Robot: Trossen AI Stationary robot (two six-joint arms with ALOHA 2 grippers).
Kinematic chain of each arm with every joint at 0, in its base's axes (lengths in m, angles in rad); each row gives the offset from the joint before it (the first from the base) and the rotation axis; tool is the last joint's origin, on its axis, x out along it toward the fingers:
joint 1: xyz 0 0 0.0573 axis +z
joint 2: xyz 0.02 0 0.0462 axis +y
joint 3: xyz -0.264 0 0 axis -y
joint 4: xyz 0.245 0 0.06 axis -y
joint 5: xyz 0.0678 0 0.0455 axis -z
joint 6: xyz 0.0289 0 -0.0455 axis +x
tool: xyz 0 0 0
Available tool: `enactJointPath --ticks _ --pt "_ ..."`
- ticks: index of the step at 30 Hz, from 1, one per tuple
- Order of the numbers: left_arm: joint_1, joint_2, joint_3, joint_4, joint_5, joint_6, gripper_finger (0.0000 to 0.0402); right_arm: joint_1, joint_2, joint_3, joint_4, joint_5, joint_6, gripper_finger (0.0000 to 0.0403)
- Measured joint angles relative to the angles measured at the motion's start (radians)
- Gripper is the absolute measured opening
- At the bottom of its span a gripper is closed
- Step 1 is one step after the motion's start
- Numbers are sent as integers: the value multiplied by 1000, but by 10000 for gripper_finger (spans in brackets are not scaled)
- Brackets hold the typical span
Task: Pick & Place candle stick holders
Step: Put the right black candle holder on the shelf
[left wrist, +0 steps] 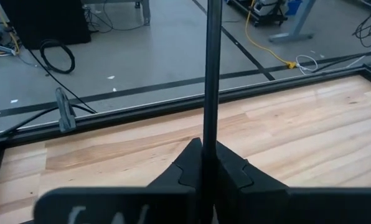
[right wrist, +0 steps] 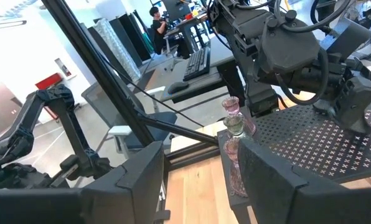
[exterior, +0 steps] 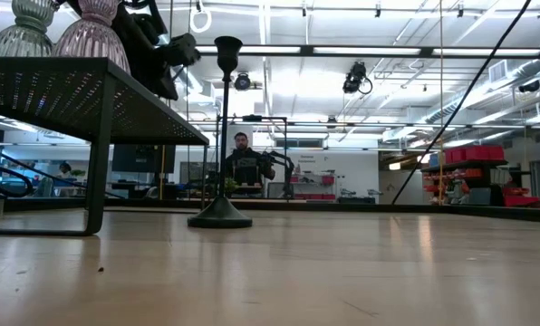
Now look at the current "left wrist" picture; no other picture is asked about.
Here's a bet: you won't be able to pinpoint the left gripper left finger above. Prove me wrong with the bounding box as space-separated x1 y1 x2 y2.
147 138 204 224

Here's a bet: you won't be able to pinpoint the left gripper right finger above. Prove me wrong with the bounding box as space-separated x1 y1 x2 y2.
216 141 291 224

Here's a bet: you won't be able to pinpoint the tall black candlestick holder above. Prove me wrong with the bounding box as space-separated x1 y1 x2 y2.
202 0 223 224

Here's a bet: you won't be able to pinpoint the long black floor tape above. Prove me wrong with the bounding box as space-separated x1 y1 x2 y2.
191 0 276 82
0 48 371 121

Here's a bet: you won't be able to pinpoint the grey metal desk leg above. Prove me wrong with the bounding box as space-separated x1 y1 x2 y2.
268 0 317 44

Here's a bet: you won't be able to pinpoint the black equipment cart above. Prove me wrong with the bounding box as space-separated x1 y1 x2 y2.
227 0 289 27

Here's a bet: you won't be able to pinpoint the blue bin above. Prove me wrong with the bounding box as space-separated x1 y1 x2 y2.
286 0 303 16

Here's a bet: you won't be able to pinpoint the large black cabinet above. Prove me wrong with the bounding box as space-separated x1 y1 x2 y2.
0 0 92 50

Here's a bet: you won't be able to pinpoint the small clamp bracket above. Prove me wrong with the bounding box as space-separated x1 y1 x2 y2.
55 86 77 133

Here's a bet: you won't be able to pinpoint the yellow extension cable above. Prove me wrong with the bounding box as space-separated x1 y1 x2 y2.
244 0 298 70

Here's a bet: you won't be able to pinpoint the long black floor cable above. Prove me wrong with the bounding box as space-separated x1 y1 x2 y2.
26 48 98 114

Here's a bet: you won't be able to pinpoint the grey metal desk frame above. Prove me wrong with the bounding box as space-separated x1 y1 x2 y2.
82 0 152 26

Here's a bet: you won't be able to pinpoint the arched black cable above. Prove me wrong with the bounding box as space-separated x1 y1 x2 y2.
0 104 96 144

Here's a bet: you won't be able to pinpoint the coiled black cable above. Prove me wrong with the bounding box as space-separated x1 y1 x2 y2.
38 39 77 75

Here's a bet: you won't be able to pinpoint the tangled black cables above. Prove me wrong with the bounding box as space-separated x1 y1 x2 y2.
352 6 371 49

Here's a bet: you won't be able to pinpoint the white and yellow cable cluster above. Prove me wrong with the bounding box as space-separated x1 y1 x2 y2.
0 27 21 68

